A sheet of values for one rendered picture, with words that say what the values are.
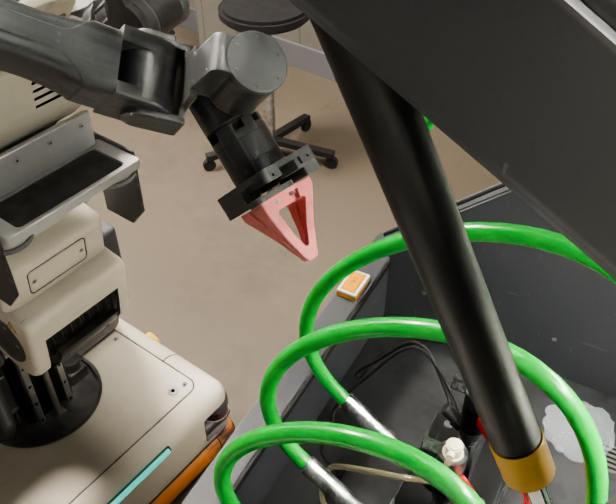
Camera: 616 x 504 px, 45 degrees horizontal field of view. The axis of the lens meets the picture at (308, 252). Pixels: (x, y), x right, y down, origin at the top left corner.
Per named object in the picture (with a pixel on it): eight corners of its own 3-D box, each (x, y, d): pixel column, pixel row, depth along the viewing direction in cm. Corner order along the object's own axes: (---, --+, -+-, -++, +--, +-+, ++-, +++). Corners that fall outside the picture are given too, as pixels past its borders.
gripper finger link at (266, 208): (300, 271, 70) (249, 185, 69) (265, 284, 76) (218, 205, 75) (348, 238, 73) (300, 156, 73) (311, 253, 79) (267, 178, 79)
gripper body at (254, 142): (270, 188, 67) (228, 117, 66) (224, 216, 75) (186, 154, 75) (319, 159, 70) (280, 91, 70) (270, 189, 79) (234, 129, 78)
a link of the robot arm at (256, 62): (127, 39, 71) (115, 123, 69) (160, -22, 61) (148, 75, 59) (242, 72, 76) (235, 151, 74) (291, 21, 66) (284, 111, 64)
